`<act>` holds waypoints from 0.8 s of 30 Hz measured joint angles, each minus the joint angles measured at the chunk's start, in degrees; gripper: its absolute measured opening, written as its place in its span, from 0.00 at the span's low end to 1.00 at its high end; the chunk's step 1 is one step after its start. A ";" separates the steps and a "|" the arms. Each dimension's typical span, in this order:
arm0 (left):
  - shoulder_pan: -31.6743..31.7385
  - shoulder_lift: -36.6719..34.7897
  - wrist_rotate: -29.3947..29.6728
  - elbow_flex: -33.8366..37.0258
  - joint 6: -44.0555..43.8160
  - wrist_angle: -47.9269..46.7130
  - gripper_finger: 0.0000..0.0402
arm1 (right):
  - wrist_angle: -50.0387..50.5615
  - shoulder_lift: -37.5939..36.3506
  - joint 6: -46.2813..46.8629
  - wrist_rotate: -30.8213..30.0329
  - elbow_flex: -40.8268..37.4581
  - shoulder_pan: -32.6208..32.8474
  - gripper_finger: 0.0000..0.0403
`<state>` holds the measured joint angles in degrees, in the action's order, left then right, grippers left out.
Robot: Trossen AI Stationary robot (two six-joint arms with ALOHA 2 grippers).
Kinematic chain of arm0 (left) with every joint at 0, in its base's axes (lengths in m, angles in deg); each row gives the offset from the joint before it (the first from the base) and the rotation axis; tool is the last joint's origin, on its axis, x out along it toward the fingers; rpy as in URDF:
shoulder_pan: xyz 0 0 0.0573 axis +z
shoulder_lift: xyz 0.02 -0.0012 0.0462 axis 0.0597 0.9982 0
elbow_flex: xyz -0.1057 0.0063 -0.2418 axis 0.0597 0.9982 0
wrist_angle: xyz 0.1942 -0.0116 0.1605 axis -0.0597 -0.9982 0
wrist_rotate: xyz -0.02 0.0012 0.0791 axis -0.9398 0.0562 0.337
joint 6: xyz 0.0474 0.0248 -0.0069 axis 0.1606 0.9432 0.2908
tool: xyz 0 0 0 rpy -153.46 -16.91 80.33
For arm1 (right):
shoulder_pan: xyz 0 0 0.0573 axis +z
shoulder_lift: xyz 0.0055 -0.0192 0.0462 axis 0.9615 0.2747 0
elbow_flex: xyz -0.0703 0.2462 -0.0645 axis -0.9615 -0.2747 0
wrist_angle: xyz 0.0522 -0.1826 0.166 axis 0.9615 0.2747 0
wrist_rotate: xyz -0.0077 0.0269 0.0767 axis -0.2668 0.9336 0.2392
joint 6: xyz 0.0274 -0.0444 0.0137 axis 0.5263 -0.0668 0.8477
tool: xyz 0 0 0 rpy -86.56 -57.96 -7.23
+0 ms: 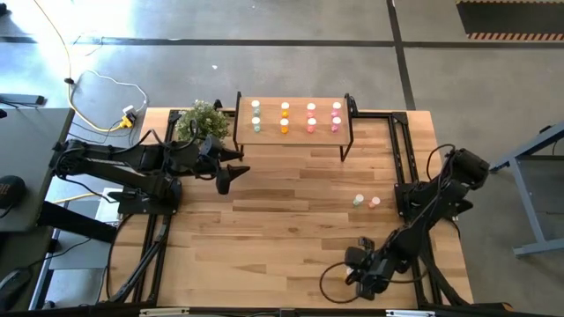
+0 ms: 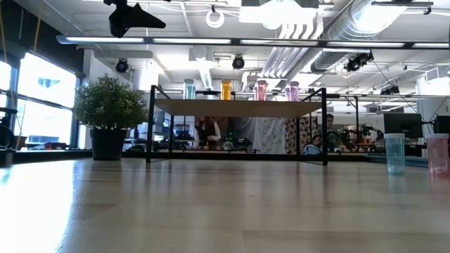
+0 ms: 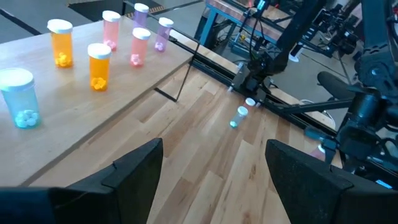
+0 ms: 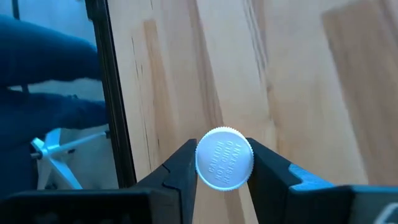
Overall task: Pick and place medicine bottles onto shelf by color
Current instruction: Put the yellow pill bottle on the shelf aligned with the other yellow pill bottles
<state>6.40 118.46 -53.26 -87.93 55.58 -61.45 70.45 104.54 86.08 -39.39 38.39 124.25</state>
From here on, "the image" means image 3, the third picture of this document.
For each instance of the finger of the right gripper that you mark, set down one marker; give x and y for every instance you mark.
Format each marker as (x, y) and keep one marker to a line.
(330, 144)

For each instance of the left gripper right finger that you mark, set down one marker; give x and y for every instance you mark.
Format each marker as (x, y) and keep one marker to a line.
(311, 199)

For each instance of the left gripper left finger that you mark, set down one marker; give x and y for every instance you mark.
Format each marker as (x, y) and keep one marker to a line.
(118, 199)

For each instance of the purple pill bottle white cap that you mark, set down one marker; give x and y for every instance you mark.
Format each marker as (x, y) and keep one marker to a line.
(163, 35)
(317, 154)
(141, 17)

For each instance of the salmon pill bottle white cap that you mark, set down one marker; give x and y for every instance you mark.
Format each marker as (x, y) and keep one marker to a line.
(111, 32)
(140, 48)
(250, 101)

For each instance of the teal pill bottle white cap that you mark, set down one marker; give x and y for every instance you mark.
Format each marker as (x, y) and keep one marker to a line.
(20, 102)
(238, 117)

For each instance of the orange pill bottle white cap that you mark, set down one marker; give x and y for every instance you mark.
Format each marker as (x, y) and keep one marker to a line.
(61, 46)
(99, 71)

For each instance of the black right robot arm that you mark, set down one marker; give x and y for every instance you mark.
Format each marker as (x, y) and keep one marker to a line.
(293, 39)

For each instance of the wooden shelf black legs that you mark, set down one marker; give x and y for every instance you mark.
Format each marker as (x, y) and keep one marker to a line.
(77, 102)

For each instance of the black office chair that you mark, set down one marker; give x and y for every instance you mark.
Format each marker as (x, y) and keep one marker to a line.
(334, 85)

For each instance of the black hazard-striped floor mat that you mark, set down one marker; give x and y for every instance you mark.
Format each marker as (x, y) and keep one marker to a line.
(93, 6)

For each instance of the blue metal frame table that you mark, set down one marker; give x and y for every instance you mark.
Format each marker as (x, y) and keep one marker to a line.
(206, 28)

